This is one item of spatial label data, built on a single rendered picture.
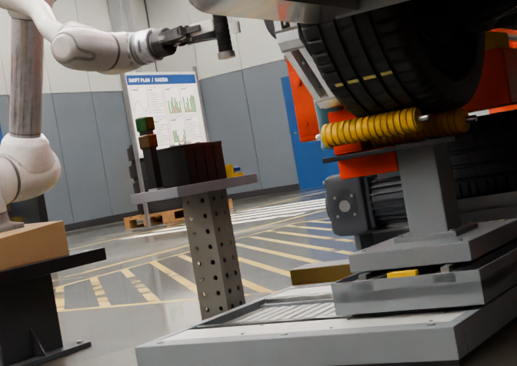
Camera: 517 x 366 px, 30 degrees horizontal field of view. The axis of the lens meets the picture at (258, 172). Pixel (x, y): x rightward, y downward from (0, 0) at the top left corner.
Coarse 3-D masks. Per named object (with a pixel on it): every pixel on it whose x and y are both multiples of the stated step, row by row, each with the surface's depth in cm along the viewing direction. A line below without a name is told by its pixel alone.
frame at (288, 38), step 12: (276, 24) 223; (288, 24) 226; (276, 36) 224; (288, 36) 222; (300, 36) 221; (288, 48) 224; (300, 48) 223; (300, 60) 228; (312, 60) 225; (300, 72) 229; (312, 72) 233; (312, 84) 232; (324, 84) 230; (312, 96) 235; (324, 96) 234; (324, 108) 239
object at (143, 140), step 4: (140, 136) 272; (144, 136) 271; (148, 136) 271; (152, 136) 272; (140, 140) 272; (144, 140) 271; (148, 140) 271; (152, 140) 272; (156, 140) 273; (140, 144) 272; (144, 144) 272; (148, 144) 271; (152, 144) 272; (156, 144) 273; (140, 148) 273; (144, 148) 272
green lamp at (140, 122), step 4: (148, 116) 272; (136, 120) 272; (140, 120) 272; (144, 120) 271; (148, 120) 272; (152, 120) 273; (136, 124) 272; (140, 124) 272; (144, 124) 271; (148, 124) 272; (152, 124) 273; (136, 128) 273; (140, 128) 272; (144, 128) 271; (148, 128) 271; (152, 128) 273
